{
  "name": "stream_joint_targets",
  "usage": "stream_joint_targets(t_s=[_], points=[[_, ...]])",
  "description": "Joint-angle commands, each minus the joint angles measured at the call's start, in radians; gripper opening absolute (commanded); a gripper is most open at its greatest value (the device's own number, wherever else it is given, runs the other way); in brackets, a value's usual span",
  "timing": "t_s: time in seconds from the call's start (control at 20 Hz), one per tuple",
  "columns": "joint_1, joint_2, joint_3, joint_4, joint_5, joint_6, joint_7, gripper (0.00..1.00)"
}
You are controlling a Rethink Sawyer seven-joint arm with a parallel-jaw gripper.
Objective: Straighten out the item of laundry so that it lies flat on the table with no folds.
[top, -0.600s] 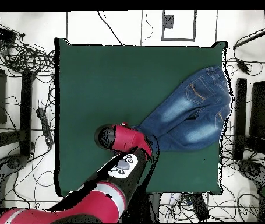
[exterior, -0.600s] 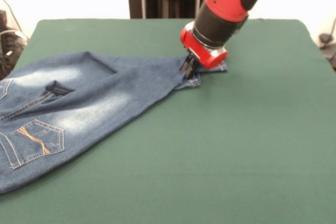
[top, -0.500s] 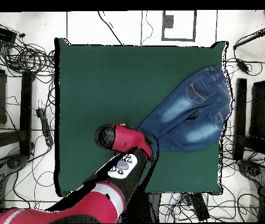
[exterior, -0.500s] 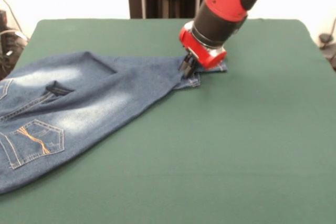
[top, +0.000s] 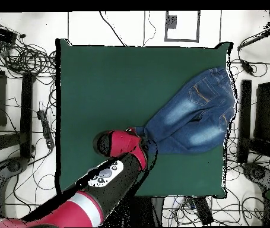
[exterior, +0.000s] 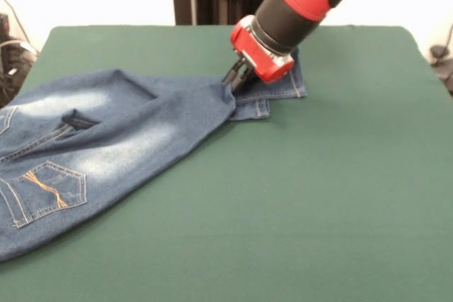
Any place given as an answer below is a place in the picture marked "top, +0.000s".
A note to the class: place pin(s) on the blue denim jeans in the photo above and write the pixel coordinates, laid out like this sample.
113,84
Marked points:
189,118

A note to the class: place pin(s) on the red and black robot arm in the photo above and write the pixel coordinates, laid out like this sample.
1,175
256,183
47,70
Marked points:
122,144

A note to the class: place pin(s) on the dark green table cloth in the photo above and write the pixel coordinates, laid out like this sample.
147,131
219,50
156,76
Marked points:
89,95

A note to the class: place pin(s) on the black power strip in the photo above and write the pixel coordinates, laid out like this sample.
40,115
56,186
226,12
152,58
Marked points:
46,130

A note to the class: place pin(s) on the black stand bar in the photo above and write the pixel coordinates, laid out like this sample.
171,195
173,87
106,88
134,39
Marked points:
27,114
245,114

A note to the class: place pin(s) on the black floor box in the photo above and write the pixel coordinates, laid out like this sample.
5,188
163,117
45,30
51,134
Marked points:
203,211

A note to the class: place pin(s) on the dark grey square plate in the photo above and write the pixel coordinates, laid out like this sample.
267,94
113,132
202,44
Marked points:
171,21

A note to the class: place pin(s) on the black power adapter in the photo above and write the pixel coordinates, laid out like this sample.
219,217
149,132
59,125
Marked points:
247,66

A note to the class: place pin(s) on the black electronics box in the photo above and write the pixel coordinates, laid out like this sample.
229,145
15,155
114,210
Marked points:
0,33

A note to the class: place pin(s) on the grey square floor frame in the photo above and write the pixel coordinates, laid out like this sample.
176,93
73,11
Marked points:
198,26

